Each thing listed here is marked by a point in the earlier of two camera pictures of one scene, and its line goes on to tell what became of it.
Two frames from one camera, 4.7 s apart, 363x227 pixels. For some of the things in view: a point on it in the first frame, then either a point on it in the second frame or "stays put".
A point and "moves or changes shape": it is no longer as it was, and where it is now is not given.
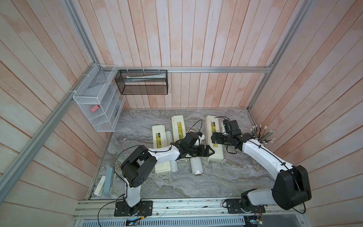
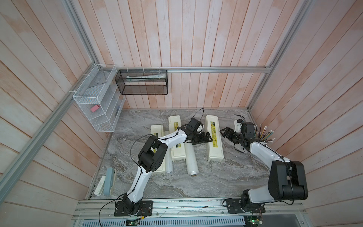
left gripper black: (202, 153) to (202, 139)
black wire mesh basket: (142, 82) stays put
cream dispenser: (212, 125) stays put
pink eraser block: (95, 108) stays put
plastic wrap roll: (196, 165) moves or changes shape
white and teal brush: (106, 184) stays put
